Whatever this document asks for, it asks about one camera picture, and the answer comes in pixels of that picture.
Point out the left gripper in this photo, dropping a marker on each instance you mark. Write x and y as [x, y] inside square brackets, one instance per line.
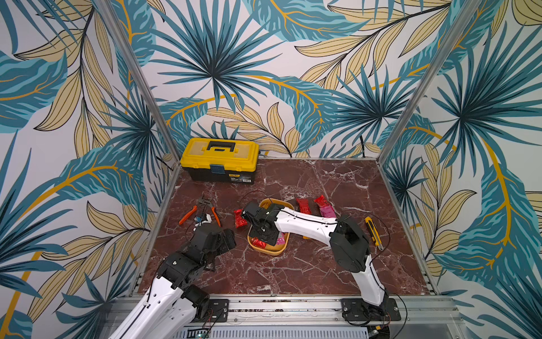
[230, 237]

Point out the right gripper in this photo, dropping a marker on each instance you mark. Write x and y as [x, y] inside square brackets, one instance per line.
[253, 212]

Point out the yellow plastic storage box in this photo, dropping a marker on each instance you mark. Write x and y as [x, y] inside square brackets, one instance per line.
[260, 246]

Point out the red crinkled tea bag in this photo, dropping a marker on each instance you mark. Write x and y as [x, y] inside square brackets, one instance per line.
[240, 221]

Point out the large red tea bag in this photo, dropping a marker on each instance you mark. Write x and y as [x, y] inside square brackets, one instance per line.
[303, 205]

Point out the small red tea bag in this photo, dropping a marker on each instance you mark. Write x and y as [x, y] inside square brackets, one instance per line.
[322, 202]

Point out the pink tea bag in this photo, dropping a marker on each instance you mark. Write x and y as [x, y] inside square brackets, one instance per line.
[281, 239]
[327, 212]

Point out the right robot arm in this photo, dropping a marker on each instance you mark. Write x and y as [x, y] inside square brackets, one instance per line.
[348, 242]

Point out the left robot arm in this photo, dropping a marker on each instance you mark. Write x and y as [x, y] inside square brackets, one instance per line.
[173, 300]

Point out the yellow black toolbox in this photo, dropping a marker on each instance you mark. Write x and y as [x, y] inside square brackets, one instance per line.
[217, 160]

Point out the yellow utility knife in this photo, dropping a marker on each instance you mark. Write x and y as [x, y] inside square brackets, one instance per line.
[374, 233]

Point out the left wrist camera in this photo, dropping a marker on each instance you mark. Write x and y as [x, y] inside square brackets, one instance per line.
[203, 220]

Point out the orange handled pliers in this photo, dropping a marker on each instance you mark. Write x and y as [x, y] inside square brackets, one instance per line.
[200, 209]

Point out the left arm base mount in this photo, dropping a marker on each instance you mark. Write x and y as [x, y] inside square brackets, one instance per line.
[217, 311]

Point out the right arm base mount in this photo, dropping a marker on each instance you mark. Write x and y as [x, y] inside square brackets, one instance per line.
[357, 310]

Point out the aluminium front rail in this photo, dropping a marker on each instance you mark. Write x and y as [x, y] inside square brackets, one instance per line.
[312, 316]

